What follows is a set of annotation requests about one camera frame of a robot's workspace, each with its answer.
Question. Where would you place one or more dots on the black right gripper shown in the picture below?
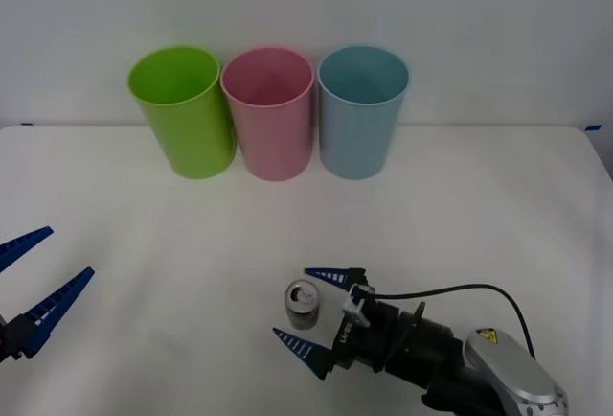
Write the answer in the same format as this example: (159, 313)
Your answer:
(356, 346)

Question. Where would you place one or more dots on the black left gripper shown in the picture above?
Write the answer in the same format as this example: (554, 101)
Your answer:
(8, 341)

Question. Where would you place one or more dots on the silver drink can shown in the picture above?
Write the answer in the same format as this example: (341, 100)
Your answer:
(302, 308)

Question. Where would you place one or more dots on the pale blue plastic bin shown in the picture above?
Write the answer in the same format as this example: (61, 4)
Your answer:
(356, 143)

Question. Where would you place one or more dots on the pink plastic bin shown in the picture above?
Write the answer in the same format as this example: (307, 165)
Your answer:
(275, 143)

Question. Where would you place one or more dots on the green plastic bin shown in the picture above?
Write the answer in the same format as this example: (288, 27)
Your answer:
(191, 138)

